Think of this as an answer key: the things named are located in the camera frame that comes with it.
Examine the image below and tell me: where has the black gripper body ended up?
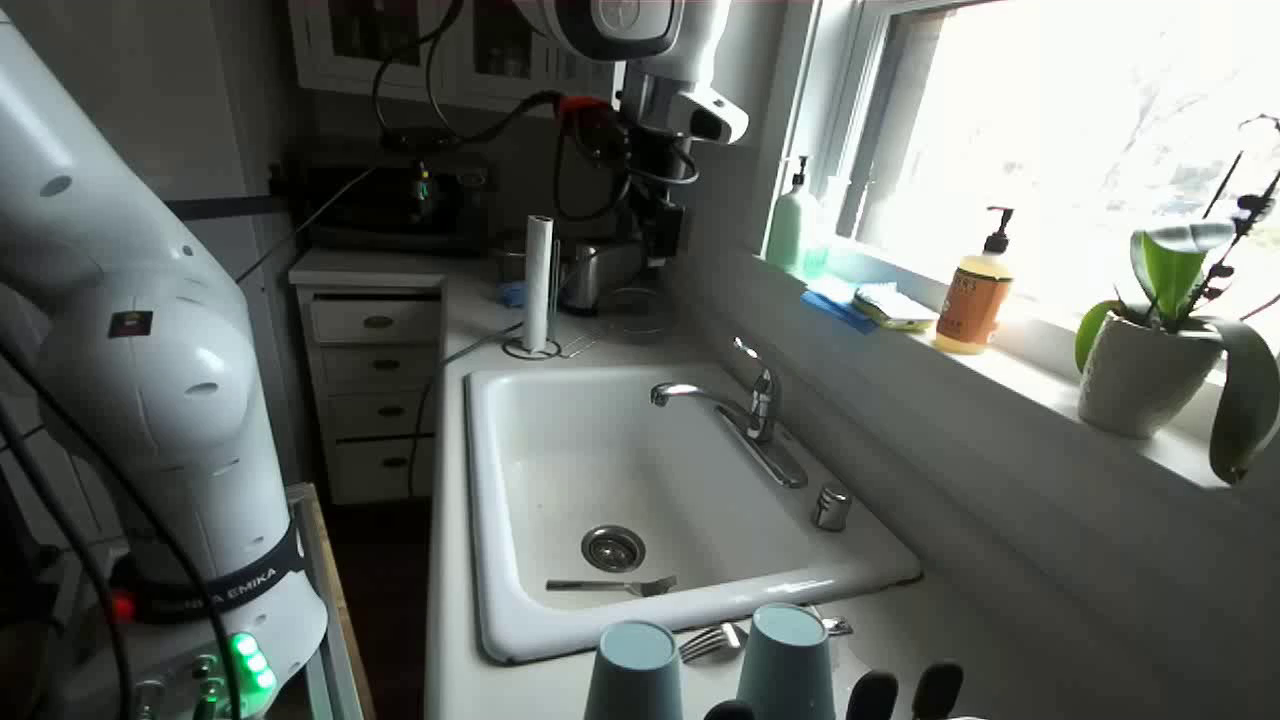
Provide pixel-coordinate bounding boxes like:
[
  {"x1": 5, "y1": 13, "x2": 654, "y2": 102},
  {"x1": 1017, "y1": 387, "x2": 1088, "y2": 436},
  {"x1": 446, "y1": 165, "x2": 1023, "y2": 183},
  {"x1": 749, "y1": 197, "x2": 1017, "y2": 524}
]
[{"x1": 622, "y1": 129, "x2": 701, "y2": 253}]

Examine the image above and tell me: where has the chrome sink faucet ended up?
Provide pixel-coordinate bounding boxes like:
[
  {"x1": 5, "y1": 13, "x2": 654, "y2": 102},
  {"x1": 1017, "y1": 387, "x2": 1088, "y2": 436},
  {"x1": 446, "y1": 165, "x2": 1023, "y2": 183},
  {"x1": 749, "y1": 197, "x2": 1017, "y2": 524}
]
[{"x1": 649, "y1": 332, "x2": 813, "y2": 490}]

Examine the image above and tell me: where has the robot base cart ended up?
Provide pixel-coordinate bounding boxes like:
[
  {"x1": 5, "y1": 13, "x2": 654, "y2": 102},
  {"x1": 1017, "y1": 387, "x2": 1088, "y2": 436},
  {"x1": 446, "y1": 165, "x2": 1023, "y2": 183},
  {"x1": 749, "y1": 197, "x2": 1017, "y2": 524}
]
[{"x1": 0, "y1": 479, "x2": 382, "y2": 720}]

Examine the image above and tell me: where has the white kitchen sink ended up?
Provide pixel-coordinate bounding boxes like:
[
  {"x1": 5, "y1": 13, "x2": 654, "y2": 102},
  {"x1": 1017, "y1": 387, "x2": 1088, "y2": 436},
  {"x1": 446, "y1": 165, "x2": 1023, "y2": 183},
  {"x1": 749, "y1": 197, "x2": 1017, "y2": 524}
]
[{"x1": 460, "y1": 357, "x2": 929, "y2": 668}]

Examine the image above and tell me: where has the metal canister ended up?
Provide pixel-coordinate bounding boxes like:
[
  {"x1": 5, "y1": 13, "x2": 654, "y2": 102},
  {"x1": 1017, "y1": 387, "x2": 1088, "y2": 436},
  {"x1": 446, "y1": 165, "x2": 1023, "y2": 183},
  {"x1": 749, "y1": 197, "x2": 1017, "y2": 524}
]
[{"x1": 558, "y1": 238, "x2": 604, "y2": 319}]

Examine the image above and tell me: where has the green soap pump bottle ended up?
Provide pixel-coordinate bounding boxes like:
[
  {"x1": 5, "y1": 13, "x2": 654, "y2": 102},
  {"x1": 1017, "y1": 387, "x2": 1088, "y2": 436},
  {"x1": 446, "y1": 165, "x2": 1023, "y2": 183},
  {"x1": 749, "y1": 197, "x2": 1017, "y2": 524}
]
[{"x1": 763, "y1": 157, "x2": 813, "y2": 276}]

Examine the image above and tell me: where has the small green jar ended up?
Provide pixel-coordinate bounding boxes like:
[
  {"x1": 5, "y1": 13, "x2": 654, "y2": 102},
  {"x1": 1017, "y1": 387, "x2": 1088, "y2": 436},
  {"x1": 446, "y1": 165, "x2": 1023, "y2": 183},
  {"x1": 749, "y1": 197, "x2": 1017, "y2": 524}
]
[{"x1": 799, "y1": 216, "x2": 835, "y2": 283}]

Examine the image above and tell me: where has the metal paper towel holder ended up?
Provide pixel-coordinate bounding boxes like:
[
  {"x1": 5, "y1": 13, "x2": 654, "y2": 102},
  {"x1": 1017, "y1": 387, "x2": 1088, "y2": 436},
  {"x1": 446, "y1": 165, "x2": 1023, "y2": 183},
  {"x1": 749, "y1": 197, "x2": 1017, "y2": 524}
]
[{"x1": 500, "y1": 326, "x2": 569, "y2": 365}]

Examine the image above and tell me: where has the blue cloth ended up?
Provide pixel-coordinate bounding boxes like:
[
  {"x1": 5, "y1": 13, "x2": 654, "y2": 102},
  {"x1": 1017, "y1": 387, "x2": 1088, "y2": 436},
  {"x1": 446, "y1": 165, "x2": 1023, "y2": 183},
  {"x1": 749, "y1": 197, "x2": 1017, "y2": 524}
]
[{"x1": 799, "y1": 272, "x2": 874, "y2": 332}]

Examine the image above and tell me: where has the yellow sponge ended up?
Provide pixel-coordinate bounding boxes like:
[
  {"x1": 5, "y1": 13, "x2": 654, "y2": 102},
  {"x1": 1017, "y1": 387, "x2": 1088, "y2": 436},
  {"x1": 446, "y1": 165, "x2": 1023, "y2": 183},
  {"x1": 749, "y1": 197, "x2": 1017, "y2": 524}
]
[{"x1": 854, "y1": 279, "x2": 940, "y2": 337}]

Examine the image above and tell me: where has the black countertop oven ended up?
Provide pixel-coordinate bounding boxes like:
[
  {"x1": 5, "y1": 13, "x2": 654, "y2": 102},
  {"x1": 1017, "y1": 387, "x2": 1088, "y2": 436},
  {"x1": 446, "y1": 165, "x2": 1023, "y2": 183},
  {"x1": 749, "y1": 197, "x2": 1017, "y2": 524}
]
[{"x1": 281, "y1": 157, "x2": 497, "y2": 258}]

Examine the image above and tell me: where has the amber soap pump bottle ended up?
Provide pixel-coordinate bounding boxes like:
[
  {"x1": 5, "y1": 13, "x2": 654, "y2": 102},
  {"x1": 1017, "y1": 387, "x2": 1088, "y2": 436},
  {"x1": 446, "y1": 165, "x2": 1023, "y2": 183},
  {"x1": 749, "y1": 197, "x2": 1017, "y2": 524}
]
[{"x1": 932, "y1": 198, "x2": 1019, "y2": 360}]

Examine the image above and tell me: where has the white drawer cabinet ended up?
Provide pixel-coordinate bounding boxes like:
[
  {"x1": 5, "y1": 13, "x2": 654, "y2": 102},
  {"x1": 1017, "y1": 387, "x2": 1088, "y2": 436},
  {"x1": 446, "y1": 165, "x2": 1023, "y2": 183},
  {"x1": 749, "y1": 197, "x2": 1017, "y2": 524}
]
[{"x1": 287, "y1": 249, "x2": 452, "y2": 506}]

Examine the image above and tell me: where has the metal sink drain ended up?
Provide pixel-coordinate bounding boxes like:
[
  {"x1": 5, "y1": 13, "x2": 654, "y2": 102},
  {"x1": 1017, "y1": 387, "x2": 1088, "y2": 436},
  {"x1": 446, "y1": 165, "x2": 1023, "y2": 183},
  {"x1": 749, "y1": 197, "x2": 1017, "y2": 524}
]
[{"x1": 577, "y1": 521, "x2": 654, "y2": 574}]

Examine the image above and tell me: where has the chrome sprayer cap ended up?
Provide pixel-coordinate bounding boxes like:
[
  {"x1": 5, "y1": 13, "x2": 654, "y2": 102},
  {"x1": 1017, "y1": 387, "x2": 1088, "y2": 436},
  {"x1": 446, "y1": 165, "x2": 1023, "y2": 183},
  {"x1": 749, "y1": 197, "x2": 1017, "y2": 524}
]
[{"x1": 813, "y1": 482, "x2": 855, "y2": 537}]

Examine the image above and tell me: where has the teal plastic cup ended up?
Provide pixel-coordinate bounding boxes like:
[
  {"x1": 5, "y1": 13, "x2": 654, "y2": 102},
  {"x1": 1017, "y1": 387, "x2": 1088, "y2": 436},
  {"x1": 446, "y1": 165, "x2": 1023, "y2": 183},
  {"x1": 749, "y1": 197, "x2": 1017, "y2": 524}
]
[
  {"x1": 734, "y1": 605, "x2": 840, "y2": 720},
  {"x1": 582, "y1": 616, "x2": 688, "y2": 720}
]

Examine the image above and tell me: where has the white plant pot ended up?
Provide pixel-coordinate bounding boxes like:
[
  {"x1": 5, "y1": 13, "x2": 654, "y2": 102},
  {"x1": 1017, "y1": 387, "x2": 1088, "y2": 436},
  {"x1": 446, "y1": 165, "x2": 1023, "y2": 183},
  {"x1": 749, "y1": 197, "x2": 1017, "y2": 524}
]
[{"x1": 1071, "y1": 306, "x2": 1227, "y2": 444}]

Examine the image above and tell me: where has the green orchid plant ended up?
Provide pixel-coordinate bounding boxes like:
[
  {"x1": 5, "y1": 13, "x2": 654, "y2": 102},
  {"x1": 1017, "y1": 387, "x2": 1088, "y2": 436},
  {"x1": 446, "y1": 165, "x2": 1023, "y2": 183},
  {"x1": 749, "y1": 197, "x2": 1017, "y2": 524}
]
[{"x1": 1071, "y1": 113, "x2": 1280, "y2": 488}]

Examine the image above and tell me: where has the control box with green light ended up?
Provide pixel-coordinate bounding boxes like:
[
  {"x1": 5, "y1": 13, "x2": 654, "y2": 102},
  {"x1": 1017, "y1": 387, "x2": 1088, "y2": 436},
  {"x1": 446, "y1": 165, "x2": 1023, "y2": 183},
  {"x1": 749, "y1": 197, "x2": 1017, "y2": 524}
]
[{"x1": 131, "y1": 626, "x2": 284, "y2": 720}]

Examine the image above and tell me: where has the robot wrist cable bundle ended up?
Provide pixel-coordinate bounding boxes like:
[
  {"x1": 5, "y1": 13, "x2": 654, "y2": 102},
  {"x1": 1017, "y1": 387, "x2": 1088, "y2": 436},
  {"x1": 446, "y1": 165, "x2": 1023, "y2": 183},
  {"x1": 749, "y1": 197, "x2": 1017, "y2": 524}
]
[{"x1": 369, "y1": 0, "x2": 632, "y2": 151}]

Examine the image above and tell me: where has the white window frame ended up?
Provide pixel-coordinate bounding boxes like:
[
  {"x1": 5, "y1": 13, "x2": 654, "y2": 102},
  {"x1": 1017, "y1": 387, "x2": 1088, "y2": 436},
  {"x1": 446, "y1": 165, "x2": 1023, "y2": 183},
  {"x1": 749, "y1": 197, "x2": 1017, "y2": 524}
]
[{"x1": 776, "y1": 0, "x2": 1280, "y2": 353}]

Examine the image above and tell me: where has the glass door wall cabinet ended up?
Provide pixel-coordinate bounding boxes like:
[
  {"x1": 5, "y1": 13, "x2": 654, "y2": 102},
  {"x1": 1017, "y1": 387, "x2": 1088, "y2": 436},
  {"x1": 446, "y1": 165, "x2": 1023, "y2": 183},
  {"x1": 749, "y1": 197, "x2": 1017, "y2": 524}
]
[{"x1": 284, "y1": 0, "x2": 623, "y2": 120}]

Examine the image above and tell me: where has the black base cable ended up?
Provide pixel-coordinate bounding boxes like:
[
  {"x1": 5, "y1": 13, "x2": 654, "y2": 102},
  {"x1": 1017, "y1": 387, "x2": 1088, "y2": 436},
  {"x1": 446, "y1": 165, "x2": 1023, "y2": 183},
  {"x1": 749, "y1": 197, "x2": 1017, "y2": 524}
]
[{"x1": 0, "y1": 346, "x2": 141, "y2": 720}]

